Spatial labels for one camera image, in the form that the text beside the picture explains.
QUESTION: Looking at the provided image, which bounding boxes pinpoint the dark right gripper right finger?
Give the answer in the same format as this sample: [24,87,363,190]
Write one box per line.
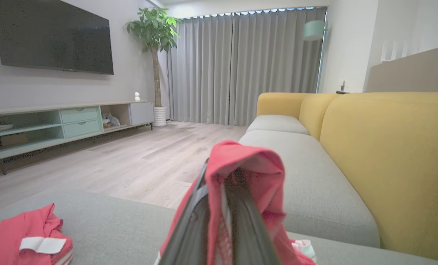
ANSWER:
[226,169,281,265]

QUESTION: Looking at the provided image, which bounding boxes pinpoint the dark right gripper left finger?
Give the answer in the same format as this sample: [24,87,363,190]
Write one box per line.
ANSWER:
[159,160,209,265]

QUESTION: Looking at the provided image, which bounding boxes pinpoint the red garment white waistband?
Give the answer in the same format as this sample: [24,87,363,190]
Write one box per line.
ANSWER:
[153,140,317,265]

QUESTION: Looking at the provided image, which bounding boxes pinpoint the long grey sofa seat cushion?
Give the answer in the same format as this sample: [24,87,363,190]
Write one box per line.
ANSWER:
[237,130,381,248]

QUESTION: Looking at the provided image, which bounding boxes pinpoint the large grey sofa ottoman cushion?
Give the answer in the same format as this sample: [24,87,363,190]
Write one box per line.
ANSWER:
[0,188,438,265]

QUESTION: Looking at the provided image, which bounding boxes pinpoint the small grey sofa seat cushion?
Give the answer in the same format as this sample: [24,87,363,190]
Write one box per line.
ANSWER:
[246,114,310,135]

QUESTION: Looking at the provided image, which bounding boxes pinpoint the grey white cabinet door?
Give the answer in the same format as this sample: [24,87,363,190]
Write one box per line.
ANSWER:
[129,102,155,126]

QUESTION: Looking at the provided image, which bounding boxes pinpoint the yellow sofa armrest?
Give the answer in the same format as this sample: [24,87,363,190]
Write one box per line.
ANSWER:
[256,92,310,119]

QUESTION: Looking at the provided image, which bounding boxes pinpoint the narrow yellow sofa back cushion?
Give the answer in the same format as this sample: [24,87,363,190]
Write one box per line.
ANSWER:
[299,93,339,141]

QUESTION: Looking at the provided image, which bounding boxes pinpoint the toys in cabinet shelf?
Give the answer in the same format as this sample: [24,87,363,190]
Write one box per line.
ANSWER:
[101,112,121,130]

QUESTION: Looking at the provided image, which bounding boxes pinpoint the teal cabinet drawer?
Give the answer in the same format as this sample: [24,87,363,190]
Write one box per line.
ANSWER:
[60,106,100,124]
[62,119,103,139]

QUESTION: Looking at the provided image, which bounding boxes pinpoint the wide yellow sofa back cushion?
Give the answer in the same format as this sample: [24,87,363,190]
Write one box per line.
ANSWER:
[319,92,438,264]

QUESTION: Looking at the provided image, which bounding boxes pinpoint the grey pleated curtain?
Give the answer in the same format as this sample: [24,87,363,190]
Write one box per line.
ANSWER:
[167,7,328,127]

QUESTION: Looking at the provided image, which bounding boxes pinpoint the small dark object on ledge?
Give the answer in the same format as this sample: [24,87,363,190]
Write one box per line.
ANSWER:
[336,77,350,95]

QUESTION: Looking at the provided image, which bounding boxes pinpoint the brown box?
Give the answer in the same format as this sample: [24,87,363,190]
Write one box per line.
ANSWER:
[0,133,29,148]

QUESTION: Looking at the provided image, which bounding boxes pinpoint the green indoor tree plant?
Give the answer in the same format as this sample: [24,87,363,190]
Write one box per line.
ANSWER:
[125,7,181,108]

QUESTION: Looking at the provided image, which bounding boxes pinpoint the beige teal television cabinet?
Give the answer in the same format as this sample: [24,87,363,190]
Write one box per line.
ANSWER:
[0,100,155,175]

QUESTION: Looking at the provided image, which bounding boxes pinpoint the teal shade floor lamp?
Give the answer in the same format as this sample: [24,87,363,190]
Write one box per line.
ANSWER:
[302,15,329,93]

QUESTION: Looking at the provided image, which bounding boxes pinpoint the beige partition panel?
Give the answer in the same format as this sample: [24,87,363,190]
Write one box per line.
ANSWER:
[364,43,438,93]

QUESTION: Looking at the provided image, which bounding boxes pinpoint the black flat screen television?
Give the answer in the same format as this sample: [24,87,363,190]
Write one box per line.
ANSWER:
[0,0,114,75]

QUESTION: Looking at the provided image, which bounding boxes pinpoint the white slatted rail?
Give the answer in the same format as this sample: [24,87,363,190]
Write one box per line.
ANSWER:
[380,37,425,63]

